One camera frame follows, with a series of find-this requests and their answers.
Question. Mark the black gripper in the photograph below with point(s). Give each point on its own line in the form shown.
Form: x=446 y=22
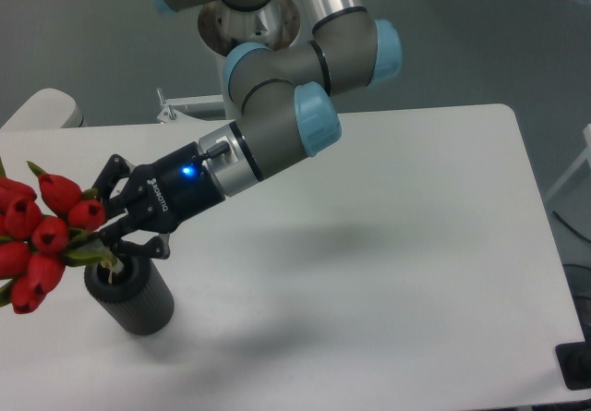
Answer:
x=175 y=194

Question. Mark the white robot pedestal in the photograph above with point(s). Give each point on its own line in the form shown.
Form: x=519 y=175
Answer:
x=217 y=60

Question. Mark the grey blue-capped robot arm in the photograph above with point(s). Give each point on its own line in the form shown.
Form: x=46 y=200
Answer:
x=283 y=94

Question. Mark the white furniture frame right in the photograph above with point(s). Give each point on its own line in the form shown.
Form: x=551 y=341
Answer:
x=574 y=175

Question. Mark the white chair back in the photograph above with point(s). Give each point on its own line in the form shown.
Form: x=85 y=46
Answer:
x=46 y=109

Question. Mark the dark grey ribbed vase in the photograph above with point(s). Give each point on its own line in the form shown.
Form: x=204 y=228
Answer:
x=137 y=298

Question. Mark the black device at table edge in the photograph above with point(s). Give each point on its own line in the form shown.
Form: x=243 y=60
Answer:
x=574 y=361

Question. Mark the red tulip bouquet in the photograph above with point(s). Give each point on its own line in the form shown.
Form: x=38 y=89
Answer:
x=44 y=231

